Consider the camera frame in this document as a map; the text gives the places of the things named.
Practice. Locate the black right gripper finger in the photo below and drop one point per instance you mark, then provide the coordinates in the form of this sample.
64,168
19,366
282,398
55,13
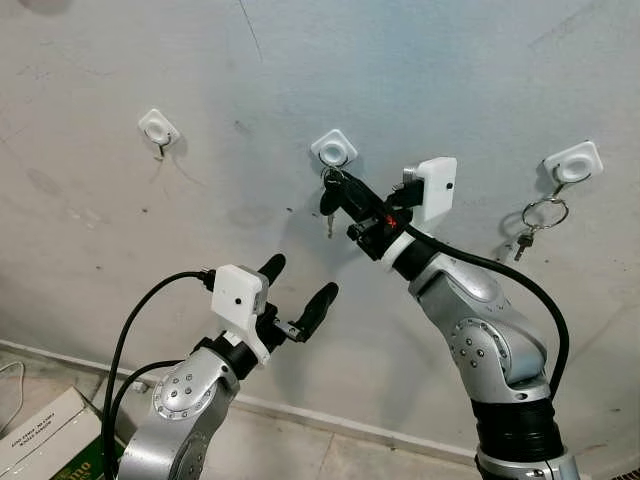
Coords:
336,203
352,188

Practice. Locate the white wall hook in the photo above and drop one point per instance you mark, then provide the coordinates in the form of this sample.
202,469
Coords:
157,126
573,162
334,148

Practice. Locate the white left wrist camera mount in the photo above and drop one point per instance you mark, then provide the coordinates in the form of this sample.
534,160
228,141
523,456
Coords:
238,295

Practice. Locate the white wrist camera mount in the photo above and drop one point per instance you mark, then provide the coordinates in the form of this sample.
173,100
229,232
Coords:
437,188
238,295

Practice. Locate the white and green cardboard box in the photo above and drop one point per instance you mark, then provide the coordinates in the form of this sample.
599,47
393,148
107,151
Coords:
40,435

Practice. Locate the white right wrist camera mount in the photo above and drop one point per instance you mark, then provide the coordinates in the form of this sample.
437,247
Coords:
437,188

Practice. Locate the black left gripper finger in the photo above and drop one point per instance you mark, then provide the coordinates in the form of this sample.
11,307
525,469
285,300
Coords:
272,266
320,305

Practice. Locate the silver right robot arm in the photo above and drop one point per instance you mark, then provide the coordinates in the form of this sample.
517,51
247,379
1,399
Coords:
490,340

